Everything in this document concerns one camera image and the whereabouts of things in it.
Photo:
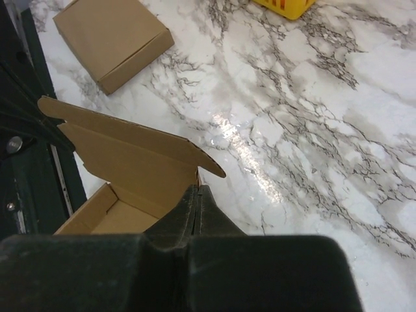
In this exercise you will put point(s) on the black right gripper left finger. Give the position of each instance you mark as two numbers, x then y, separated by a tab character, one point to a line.
123	272

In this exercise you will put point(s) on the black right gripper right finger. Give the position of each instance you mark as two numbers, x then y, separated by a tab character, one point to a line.
226	270

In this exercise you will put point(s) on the brown cardboard box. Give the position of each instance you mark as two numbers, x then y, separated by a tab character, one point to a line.
113	40
146	171

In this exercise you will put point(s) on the folded brown cardboard box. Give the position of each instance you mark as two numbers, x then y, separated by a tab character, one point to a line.
113	40

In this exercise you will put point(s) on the yellow plastic shopping basket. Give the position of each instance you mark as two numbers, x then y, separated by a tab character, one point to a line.
290	9

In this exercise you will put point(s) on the black mounting base plate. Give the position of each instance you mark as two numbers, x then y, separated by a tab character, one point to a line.
40	182

